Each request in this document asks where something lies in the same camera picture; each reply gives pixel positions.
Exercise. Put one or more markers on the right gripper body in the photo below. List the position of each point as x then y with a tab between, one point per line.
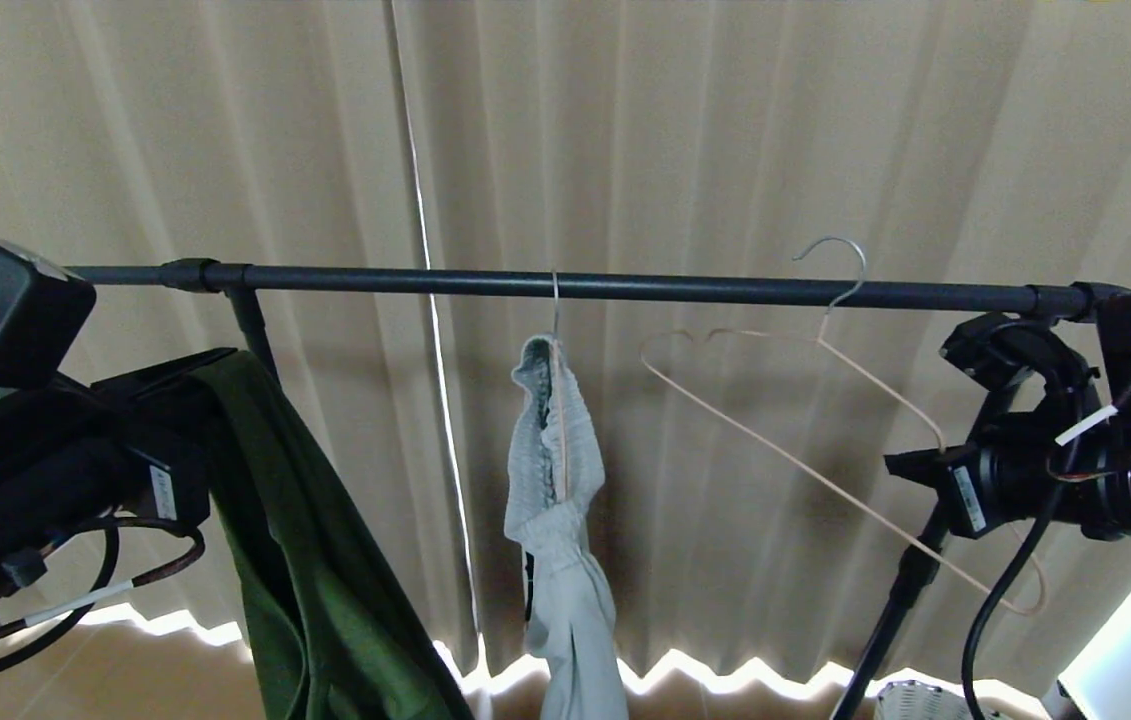
985	485

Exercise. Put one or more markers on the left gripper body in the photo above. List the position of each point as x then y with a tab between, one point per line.
45	460

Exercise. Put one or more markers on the pink clothes hanger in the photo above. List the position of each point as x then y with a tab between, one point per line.
557	400
805	465

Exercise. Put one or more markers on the green garment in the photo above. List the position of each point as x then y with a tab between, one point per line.
325	600

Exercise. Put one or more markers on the pale grey shorts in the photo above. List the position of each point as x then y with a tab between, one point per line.
565	600

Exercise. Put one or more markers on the white laundry basket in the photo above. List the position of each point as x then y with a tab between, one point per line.
935	702

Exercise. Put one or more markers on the black clothes rack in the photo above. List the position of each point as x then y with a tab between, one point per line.
625	288

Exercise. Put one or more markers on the beige curtain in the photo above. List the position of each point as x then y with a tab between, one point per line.
725	130

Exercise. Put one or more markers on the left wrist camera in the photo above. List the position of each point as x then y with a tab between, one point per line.
15	310

